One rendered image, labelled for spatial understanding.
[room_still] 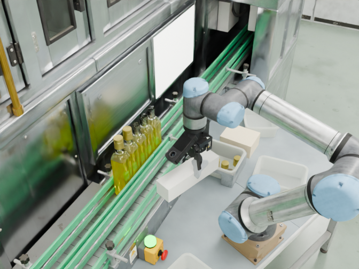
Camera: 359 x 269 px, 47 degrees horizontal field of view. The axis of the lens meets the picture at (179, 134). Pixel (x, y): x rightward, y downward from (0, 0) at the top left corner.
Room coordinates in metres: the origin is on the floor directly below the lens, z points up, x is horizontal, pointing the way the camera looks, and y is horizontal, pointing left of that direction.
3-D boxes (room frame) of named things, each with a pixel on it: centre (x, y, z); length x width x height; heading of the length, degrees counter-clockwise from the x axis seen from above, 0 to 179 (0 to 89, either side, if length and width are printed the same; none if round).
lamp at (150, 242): (0.92, 0.11, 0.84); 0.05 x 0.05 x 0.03
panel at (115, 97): (1.57, 0.14, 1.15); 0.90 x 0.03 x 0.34; 153
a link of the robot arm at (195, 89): (1.03, -0.05, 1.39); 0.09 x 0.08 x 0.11; 50
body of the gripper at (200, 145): (1.04, -0.05, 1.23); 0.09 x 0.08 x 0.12; 133
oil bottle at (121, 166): (1.12, 0.22, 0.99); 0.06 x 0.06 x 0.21; 63
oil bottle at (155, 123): (1.33, 0.11, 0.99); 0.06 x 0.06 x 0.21; 63
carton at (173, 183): (1.02, -0.03, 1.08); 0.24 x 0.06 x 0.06; 133
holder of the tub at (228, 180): (1.40, -0.15, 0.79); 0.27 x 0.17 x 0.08; 63
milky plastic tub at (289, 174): (1.29, -0.44, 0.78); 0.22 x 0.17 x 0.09; 69
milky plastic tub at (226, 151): (1.39, -0.17, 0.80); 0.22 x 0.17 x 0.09; 63
